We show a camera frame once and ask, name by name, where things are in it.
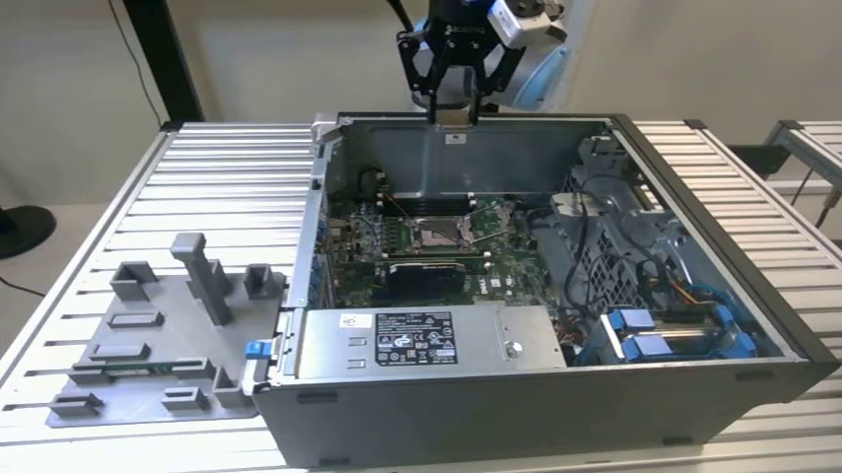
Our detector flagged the metal disk bay cage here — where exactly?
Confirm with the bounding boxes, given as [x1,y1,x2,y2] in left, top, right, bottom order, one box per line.
[531,162,692,316]

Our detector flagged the black hanging cables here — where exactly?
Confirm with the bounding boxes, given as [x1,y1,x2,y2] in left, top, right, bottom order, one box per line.
[787,166,842,229]

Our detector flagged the blue drive bay latch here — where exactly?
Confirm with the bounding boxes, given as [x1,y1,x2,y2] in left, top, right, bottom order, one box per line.
[711,304,756,360]

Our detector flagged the silver power supply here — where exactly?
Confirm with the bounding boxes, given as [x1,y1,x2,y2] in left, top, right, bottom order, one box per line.
[288,304,571,381]

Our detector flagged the thin black wall cable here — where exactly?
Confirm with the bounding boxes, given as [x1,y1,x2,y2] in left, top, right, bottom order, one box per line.
[106,0,165,127]

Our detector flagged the blue disk carrier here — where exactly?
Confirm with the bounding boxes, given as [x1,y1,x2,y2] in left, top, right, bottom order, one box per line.
[608,306,657,330]
[620,334,673,362]

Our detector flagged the black upright post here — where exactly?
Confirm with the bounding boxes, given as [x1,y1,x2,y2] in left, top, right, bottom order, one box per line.
[122,0,206,125]

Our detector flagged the black open PC case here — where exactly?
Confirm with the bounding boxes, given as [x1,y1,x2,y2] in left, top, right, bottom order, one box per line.
[252,110,842,469]

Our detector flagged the black table bracket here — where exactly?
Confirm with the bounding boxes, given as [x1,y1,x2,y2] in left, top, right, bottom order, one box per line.
[726,144,791,177]

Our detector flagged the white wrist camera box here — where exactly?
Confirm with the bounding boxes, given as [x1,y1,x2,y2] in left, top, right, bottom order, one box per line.
[485,0,568,49]

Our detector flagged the black RAM slot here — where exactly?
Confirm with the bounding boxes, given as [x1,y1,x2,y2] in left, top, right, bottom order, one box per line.
[379,248,493,261]
[379,203,477,217]
[379,193,477,205]

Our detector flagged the CPU socket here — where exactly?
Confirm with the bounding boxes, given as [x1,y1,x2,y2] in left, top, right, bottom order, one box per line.
[411,216,472,250]

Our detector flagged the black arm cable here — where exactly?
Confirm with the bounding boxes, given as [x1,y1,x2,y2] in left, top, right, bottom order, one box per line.
[385,0,415,33]

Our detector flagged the black floor cable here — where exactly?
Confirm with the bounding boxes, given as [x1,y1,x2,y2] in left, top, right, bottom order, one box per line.
[0,274,48,298]

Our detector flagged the metal socket cover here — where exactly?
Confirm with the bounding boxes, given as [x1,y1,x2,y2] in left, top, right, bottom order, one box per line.
[459,204,515,247]

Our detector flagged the locking lever wire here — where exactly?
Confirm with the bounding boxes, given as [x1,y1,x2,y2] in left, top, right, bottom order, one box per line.
[383,189,421,224]

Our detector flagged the red and yellow wires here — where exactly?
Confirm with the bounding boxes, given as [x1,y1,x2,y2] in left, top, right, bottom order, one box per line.
[647,277,700,307]

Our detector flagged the grey parts rack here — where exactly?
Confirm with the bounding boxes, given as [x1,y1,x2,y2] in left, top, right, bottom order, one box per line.
[42,231,291,430]

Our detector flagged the green RAM stick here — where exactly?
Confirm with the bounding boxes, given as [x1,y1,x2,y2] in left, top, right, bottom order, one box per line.
[69,360,206,374]

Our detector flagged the blue data cable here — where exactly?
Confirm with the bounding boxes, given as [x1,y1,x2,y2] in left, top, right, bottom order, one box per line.
[676,281,732,307]

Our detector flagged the black cable inside case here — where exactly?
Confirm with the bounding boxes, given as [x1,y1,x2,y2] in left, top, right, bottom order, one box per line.
[564,174,663,319]

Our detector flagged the green motherboard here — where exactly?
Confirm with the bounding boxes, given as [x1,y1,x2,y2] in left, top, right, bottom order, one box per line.
[325,196,560,310]

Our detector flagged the black round stand base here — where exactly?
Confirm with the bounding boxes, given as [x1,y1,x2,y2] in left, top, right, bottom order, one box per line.
[0,205,58,261]

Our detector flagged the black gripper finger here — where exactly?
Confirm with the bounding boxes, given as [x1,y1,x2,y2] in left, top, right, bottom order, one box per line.
[468,45,528,125]
[396,30,456,125]

